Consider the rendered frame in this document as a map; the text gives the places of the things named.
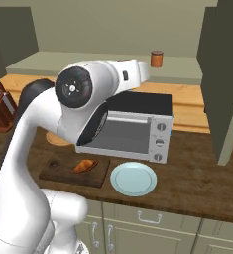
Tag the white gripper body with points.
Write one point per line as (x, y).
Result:
(143, 71)

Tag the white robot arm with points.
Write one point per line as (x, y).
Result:
(25, 172)

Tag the brown jam jar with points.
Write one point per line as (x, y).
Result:
(156, 59)

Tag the olive cabinet shelf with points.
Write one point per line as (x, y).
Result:
(98, 59)

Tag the olive cabinet door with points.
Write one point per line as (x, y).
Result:
(12, 39)
(223, 76)

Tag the orange brown croissant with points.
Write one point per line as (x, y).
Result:
(85, 166)

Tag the dark wooden cutting board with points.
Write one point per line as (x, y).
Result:
(60, 177)

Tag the grey toaster oven knob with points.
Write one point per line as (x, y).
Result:
(159, 142)
(161, 126)
(158, 157)

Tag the silver black toaster oven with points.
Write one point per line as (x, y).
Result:
(134, 132)

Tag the pale blue plate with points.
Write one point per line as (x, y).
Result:
(133, 179)

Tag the tan round pastry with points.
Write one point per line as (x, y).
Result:
(55, 139)

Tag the olive drawer front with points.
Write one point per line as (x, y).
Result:
(124, 215)
(94, 209)
(220, 231)

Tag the brown wooden knife block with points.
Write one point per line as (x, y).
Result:
(0, 109)

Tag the olive base cupboard door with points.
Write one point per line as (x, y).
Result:
(217, 248)
(88, 236)
(147, 241)

